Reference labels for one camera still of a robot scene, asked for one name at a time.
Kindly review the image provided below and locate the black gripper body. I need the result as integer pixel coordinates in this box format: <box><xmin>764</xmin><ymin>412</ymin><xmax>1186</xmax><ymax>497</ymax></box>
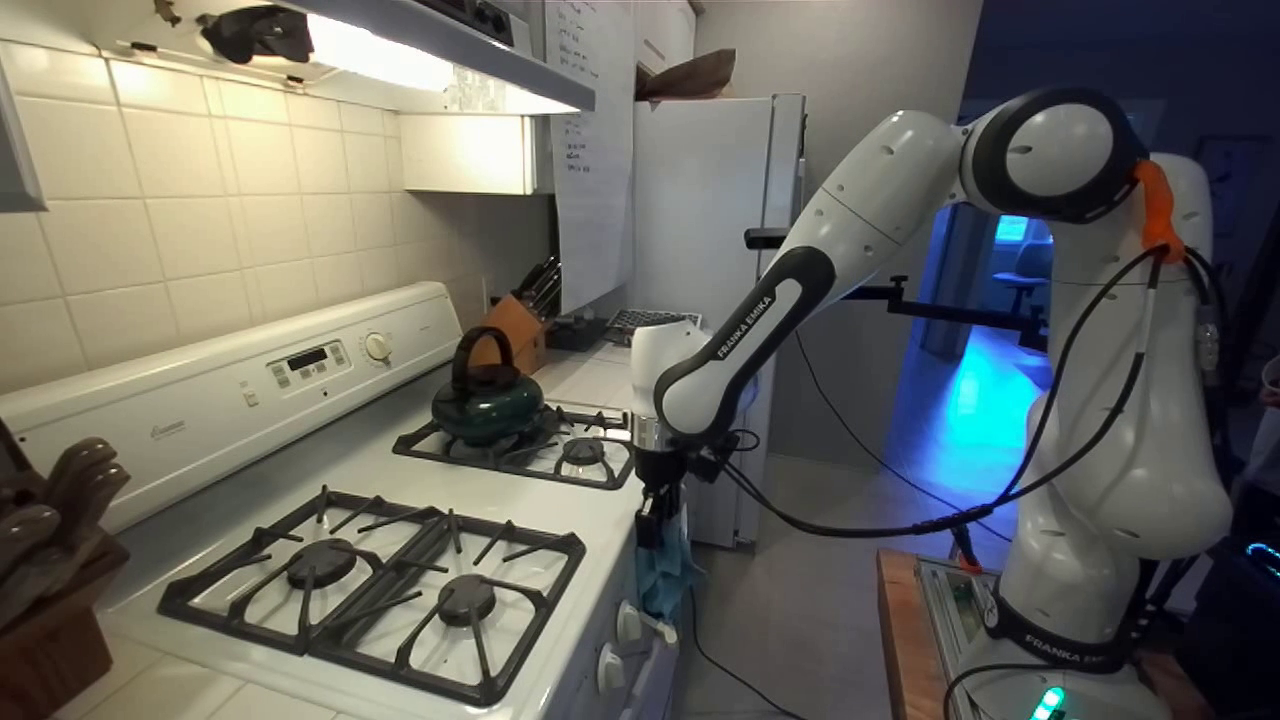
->
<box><xmin>634</xmin><ymin>447</ymin><xmax>688</xmax><ymax>546</ymax></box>

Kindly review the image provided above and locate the blue terry towel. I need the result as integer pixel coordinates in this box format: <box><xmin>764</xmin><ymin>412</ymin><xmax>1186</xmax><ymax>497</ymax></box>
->
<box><xmin>634</xmin><ymin>516</ymin><xmax>695</xmax><ymax>620</ymax></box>

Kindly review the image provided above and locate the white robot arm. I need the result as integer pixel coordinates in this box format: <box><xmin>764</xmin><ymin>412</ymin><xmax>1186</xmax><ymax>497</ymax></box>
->
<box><xmin>634</xmin><ymin>88</ymin><xmax>1230</xmax><ymax>720</ymax></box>

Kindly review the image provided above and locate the black stove grate far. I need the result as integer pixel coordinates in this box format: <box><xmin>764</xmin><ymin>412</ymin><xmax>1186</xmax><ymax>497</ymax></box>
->
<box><xmin>391</xmin><ymin>405</ymin><xmax>634</xmax><ymax>490</ymax></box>

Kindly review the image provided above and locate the black stove grate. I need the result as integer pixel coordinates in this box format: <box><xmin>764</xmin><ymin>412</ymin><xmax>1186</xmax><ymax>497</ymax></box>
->
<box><xmin>154</xmin><ymin>489</ymin><xmax>584</xmax><ymax>707</ymax></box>
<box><xmin>391</xmin><ymin>405</ymin><xmax>634</xmax><ymax>490</ymax></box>

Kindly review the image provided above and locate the white stove knob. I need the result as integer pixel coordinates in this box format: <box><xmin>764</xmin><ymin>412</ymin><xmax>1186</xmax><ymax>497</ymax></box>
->
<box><xmin>610</xmin><ymin>604</ymin><xmax>677</xmax><ymax>656</ymax></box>
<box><xmin>595</xmin><ymin>642</ymin><xmax>629</xmax><ymax>696</ymax></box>

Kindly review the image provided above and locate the black stove grate near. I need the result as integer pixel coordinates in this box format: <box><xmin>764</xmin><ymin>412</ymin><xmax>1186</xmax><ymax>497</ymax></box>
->
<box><xmin>154</xmin><ymin>489</ymin><xmax>584</xmax><ymax>707</ymax></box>

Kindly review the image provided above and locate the white gas stove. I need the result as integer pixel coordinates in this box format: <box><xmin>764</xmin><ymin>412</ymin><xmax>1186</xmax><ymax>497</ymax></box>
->
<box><xmin>0</xmin><ymin>285</ymin><xmax>680</xmax><ymax>720</ymax></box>

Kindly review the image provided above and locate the dark green kettle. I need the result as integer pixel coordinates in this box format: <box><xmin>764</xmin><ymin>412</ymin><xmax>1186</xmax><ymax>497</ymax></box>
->
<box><xmin>430</xmin><ymin>324</ymin><xmax>542</xmax><ymax>447</ymax></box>

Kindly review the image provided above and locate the white refrigerator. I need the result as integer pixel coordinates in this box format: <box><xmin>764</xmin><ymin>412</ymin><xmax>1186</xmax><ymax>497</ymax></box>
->
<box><xmin>623</xmin><ymin>90</ymin><xmax>810</xmax><ymax>551</ymax></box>

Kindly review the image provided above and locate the wooden robot cart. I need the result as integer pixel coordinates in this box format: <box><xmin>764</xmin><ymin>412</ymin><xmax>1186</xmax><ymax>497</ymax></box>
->
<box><xmin>877</xmin><ymin>551</ymin><xmax>1215</xmax><ymax>720</ymax></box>

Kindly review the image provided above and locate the range hood with light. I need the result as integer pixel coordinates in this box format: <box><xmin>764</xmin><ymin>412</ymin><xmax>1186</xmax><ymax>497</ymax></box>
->
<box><xmin>0</xmin><ymin>0</ymin><xmax>595</xmax><ymax>116</ymax></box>

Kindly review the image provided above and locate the wooden knife block near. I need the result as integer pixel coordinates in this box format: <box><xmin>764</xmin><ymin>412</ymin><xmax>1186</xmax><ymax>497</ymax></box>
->
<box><xmin>0</xmin><ymin>434</ymin><xmax>126</xmax><ymax>720</ymax></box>

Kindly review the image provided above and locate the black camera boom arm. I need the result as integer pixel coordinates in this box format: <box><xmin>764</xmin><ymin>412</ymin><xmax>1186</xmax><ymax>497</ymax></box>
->
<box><xmin>739</xmin><ymin>223</ymin><xmax>1054</xmax><ymax>350</ymax></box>

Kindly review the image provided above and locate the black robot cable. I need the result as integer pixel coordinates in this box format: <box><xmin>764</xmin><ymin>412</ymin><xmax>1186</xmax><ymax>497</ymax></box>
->
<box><xmin>717</xmin><ymin>245</ymin><xmax>1212</xmax><ymax>542</ymax></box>

